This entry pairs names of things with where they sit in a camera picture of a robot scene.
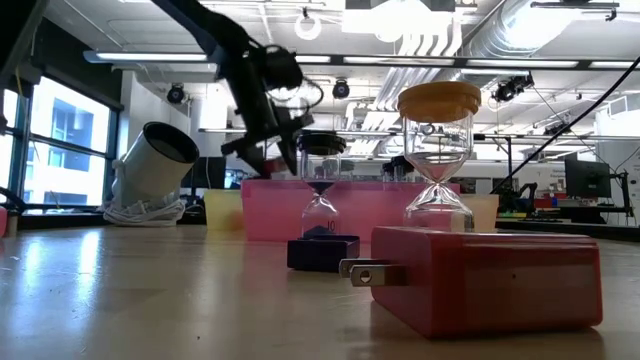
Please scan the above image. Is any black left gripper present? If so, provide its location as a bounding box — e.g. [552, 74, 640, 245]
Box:
[220, 47, 314, 179]

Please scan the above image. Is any pink plastic bin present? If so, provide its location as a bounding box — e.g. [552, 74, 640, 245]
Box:
[242, 179, 461, 244]

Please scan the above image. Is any black-capped red sand hourglass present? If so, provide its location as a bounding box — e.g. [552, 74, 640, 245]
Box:
[390, 155, 417, 184]

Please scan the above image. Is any black-capped blue sand hourglass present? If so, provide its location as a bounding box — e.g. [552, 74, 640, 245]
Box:
[295, 132, 347, 240]

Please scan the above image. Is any dark background screen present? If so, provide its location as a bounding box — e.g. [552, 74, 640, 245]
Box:
[182, 156, 227, 190]

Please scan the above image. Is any yellow translucent bin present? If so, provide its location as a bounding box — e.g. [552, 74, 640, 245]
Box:
[203, 188, 246, 232]

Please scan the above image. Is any blue digital timer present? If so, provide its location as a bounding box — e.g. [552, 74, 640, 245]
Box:
[286, 232, 361, 274]

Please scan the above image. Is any white cylindrical spotlight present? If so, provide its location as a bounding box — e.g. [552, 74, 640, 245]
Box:
[110, 121, 200, 211]

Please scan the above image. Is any overhead rig light bar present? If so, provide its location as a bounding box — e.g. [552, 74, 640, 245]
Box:
[83, 49, 640, 71]

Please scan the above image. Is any yellow-capped hourglass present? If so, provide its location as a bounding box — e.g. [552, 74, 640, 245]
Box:
[397, 81, 482, 235]

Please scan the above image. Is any large window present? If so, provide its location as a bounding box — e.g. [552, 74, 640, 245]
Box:
[0, 74, 121, 209]

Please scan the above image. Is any cream translucent bin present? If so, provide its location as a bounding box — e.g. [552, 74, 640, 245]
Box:
[459, 193, 500, 234]

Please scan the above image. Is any black angled strut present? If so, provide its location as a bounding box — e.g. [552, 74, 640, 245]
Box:
[0, 184, 42, 217]

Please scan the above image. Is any black background desk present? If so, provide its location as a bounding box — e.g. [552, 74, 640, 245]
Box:
[497, 207, 640, 241]

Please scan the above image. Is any black background monitor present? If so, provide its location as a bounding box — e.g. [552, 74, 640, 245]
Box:
[564, 158, 612, 199]

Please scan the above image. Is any black monitor stand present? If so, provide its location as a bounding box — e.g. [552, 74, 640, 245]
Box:
[608, 171, 634, 216]

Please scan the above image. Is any black background rig frame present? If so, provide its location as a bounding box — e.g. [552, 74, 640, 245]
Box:
[198, 127, 401, 180]

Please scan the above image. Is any white ring ceiling lamp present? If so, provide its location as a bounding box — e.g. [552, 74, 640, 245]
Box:
[293, 12, 322, 41]

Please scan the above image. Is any white coiled cable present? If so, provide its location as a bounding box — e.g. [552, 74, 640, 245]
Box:
[102, 197, 187, 229]

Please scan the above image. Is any silver ceiling ventilation duct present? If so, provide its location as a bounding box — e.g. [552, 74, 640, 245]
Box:
[372, 0, 576, 111]

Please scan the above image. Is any large red wall charger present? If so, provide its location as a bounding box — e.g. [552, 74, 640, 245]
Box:
[339, 227, 604, 341]

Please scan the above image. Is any black ceiling camera cluster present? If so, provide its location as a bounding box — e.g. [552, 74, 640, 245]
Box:
[492, 73, 535, 104]

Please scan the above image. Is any black hanging cable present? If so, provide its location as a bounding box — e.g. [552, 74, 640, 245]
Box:
[491, 56, 640, 195]

